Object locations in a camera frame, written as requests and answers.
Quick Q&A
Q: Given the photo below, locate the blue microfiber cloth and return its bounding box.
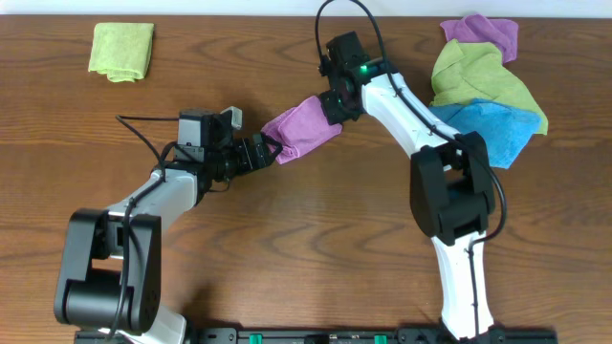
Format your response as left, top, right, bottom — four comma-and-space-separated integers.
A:
429, 98, 541, 169

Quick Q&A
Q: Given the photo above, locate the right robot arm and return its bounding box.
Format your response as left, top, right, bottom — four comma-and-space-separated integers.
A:
319, 58, 494, 340

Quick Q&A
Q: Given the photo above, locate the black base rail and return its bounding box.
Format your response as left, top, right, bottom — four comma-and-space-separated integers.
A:
74, 325, 559, 344

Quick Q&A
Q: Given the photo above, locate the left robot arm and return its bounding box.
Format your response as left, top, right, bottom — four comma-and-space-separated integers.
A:
54, 134, 282, 343

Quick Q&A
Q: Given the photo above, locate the purple crumpled microfiber cloth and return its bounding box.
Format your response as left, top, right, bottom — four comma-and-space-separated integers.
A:
440, 14, 519, 63

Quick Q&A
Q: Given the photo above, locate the folded green microfiber cloth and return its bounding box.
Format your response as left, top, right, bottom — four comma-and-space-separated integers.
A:
88, 22, 155, 83

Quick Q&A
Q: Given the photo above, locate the green crumpled microfiber cloth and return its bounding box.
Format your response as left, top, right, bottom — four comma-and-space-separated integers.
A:
430, 39, 549, 135

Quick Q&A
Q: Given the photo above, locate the pink microfiber cloth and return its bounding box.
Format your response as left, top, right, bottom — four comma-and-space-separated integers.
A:
262, 96, 343, 164

